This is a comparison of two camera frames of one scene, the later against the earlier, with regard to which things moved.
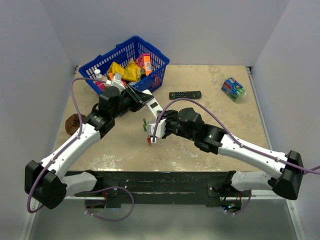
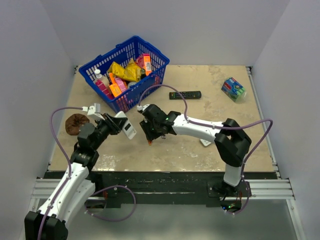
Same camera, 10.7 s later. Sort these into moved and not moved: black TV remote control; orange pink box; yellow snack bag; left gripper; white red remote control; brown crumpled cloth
Moved: white red remote control; left gripper
Not moved: yellow snack bag; black TV remote control; brown crumpled cloth; orange pink box
